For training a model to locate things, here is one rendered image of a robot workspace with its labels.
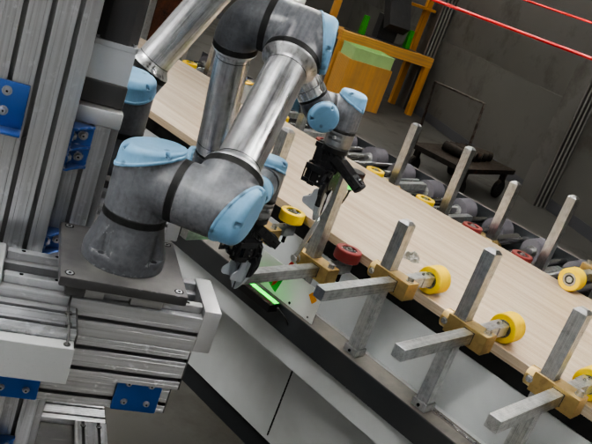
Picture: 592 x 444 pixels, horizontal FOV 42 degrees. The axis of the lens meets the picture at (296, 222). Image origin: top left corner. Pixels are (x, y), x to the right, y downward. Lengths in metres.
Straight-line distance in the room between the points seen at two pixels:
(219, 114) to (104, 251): 0.45
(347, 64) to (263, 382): 7.54
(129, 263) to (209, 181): 0.20
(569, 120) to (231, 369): 6.13
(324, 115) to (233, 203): 0.60
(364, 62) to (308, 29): 8.50
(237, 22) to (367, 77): 8.54
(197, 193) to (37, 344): 0.36
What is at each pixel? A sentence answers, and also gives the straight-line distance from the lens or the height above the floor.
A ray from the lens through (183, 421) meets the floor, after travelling 2.90.
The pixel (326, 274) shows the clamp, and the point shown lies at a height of 0.86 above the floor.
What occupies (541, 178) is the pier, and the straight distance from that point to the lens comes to 8.52.
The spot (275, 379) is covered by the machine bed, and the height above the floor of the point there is 0.31.
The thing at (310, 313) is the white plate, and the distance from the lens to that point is 2.23.
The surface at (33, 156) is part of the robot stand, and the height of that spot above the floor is 1.15.
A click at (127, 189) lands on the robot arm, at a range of 1.36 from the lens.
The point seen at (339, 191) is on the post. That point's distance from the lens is 2.16.
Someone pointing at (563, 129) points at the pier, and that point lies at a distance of 8.46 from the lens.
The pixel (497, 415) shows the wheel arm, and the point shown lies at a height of 0.96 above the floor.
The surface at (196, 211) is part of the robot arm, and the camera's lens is 1.32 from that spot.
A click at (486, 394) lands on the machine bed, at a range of 2.20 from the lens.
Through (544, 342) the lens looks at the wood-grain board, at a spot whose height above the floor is 0.90.
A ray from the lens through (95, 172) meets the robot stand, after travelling 1.59.
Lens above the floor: 1.66
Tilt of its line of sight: 19 degrees down
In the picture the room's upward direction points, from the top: 20 degrees clockwise
